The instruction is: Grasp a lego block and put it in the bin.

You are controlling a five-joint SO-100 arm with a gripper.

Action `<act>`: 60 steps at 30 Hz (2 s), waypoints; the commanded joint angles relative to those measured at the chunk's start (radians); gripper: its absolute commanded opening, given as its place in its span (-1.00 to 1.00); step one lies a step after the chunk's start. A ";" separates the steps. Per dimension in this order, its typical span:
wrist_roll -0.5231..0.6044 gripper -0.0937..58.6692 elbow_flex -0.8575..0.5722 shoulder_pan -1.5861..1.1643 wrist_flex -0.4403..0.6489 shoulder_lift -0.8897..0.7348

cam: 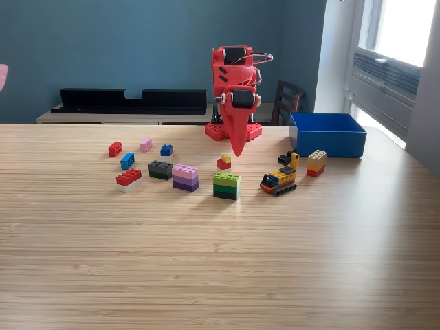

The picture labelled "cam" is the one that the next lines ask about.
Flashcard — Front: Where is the small yellow toy digger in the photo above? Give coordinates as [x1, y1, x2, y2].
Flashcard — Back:
[259, 148, 300, 197]

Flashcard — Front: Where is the blue plastic bin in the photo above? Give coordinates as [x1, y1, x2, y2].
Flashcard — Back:
[288, 112, 368, 159]

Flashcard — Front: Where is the pink purple brick stack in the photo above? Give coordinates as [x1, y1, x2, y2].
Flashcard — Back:
[171, 164, 200, 193]

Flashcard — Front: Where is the grey dark green brick stack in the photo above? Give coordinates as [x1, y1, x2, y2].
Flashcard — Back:
[148, 159, 175, 182]

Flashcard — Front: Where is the dark wooden chair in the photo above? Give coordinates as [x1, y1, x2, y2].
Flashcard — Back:
[270, 80, 306, 127]

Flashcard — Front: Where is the yellow red white brick stack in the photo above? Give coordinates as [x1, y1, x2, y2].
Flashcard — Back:
[216, 151, 232, 177]

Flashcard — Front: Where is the tan orange red brick stack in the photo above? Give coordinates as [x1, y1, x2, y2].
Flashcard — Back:
[306, 149, 328, 178]

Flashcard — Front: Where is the pale wooden sideboard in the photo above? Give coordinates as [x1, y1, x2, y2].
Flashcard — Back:
[36, 102, 276, 125]

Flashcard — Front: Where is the grey window heater unit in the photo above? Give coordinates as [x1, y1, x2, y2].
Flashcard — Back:
[349, 47, 422, 138]

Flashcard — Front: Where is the bright window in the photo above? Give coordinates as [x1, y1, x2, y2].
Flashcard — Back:
[357, 0, 437, 68]

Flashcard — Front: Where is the white servo cable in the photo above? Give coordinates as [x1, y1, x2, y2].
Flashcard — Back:
[235, 52, 275, 87]

